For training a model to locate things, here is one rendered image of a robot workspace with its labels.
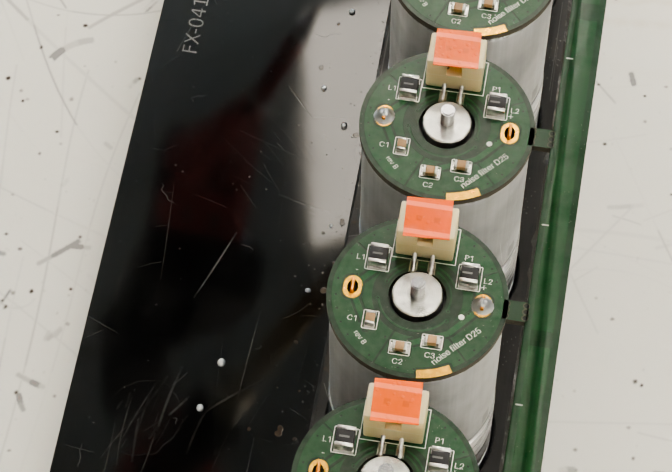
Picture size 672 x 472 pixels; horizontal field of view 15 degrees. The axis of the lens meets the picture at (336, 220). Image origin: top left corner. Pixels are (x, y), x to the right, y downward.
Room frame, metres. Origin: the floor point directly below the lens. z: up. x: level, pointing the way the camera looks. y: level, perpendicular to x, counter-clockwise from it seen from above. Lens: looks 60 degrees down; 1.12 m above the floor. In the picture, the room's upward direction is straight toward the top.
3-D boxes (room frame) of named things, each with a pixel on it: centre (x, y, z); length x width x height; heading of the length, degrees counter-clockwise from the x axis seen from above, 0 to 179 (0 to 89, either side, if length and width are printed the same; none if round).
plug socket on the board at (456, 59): (0.20, -0.02, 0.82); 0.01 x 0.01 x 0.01; 80
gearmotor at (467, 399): (0.16, -0.01, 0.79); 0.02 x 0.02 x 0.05
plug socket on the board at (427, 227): (0.17, -0.01, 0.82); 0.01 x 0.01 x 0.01; 80
